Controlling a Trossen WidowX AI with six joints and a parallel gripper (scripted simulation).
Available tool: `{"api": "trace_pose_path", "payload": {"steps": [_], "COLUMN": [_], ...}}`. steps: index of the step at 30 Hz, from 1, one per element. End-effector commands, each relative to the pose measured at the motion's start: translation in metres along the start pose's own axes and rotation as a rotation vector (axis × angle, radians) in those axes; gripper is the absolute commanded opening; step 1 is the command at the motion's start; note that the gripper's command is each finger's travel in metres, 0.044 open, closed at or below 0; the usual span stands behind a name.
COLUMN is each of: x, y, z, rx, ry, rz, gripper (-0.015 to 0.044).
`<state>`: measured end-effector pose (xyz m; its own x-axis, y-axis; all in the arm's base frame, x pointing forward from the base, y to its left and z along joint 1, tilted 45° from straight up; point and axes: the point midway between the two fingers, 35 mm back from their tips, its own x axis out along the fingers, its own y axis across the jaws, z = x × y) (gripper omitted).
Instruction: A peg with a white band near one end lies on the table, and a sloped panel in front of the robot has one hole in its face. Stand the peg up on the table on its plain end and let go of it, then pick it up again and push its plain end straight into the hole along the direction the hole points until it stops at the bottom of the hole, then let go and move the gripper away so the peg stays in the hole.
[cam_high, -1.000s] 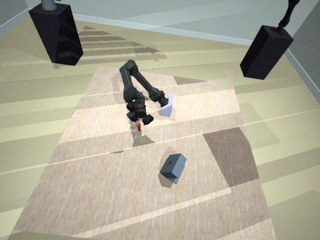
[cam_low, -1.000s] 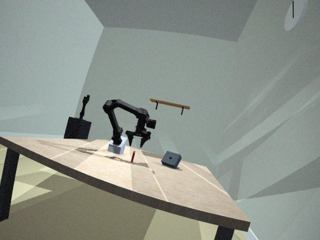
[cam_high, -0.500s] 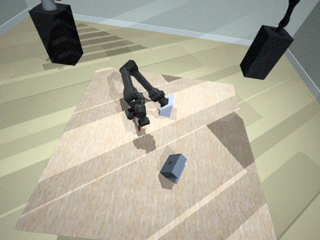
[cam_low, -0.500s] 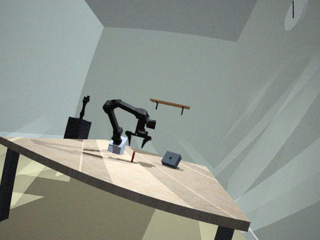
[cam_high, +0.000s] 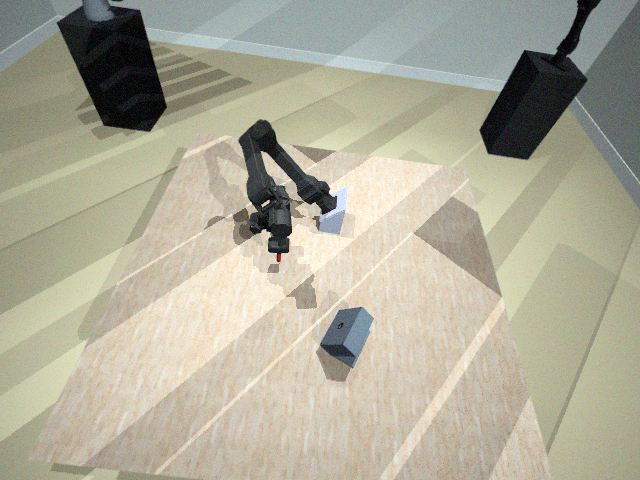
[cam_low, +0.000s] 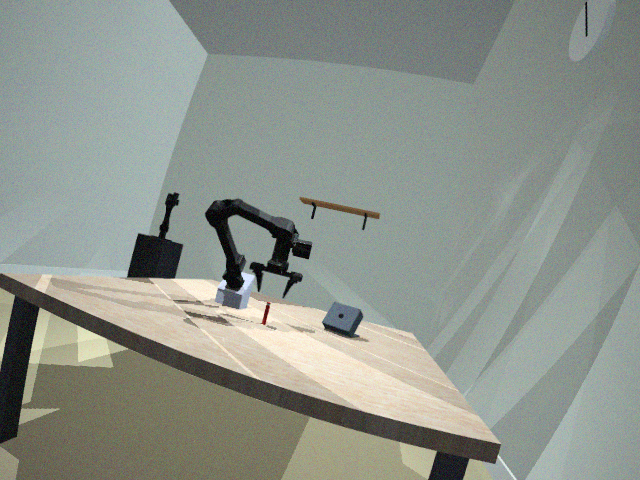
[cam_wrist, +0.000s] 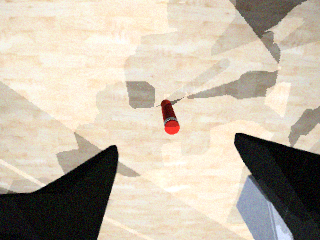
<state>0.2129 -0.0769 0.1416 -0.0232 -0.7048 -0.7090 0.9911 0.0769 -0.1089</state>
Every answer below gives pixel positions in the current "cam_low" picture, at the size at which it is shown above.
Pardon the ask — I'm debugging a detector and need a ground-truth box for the red peg with white band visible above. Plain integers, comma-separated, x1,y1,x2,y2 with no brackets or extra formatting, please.
261,302,271,325

